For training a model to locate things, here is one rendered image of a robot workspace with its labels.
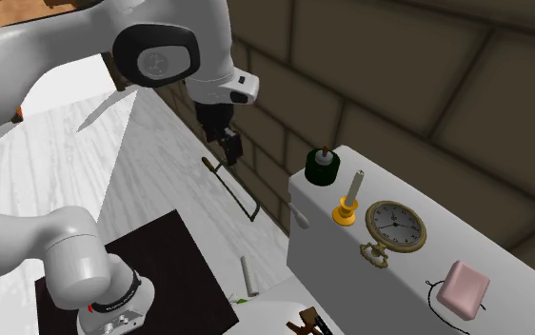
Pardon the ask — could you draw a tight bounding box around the black hacksaw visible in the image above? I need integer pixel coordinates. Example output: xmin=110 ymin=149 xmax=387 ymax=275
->
xmin=201 ymin=156 xmax=262 ymax=224

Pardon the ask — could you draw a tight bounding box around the dark green candle jar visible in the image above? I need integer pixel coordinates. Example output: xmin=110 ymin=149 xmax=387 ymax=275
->
xmin=304 ymin=146 xmax=342 ymax=187

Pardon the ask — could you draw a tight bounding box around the dark robot stand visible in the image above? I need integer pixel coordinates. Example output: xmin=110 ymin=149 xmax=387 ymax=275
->
xmin=34 ymin=209 xmax=240 ymax=335

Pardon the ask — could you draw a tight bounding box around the white cylinder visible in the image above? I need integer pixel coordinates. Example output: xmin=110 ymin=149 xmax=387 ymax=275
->
xmin=240 ymin=253 xmax=261 ymax=298

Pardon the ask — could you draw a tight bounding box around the white candle in yellow holder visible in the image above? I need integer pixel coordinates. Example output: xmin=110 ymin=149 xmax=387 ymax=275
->
xmin=331 ymin=169 xmax=367 ymax=227

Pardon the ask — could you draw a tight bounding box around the white toilet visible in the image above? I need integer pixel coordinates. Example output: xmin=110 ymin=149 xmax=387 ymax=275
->
xmin=228 ymin=145 xmax=535 ymax=335

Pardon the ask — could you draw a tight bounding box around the gold pocket watch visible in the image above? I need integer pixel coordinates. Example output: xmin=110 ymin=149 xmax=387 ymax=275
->
xmin=359 ymin=200 xmax=427 ymax=269

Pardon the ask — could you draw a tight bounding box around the brown and black tool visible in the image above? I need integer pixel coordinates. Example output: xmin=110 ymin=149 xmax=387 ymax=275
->
xmin=285 ymin=305 xmax=335 ymax=335

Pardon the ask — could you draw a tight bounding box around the pink soap on black cord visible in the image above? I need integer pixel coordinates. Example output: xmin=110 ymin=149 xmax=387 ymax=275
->
xmin=425 ymin=260 xmax=491 ymax=335

